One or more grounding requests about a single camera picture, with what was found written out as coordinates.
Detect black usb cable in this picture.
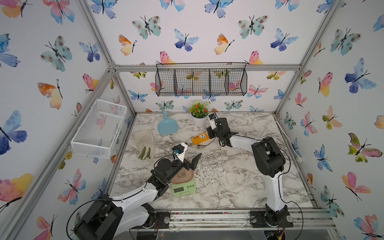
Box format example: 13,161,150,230
196,136,217,148

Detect green electronic scale pink tray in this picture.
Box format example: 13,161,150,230
171,168,197,197

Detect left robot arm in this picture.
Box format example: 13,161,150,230
73,153,202,240

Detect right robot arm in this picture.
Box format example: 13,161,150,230
207,114,294,228

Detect orange power strip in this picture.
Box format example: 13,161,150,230
192,132,210,146

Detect potted plant white pot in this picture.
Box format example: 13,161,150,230
188,100,211,127

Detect beige cloth glove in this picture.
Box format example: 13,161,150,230
134,130,155,160

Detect blue plastic dustpan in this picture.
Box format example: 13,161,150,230
158,111,179,136

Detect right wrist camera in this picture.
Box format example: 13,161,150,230
208,114,217,130

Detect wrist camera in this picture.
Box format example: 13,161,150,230
172,143,188,163
208,114,217,130

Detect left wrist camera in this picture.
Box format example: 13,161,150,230
172,143,188,163

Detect black wire wall basket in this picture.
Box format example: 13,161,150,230
154,62,248,97

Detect white mesh wall basket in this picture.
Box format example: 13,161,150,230
71,99,127,159

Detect white power strip cord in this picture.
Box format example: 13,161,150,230
220,120,303,163

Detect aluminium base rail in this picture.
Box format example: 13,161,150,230
128,209,337,232

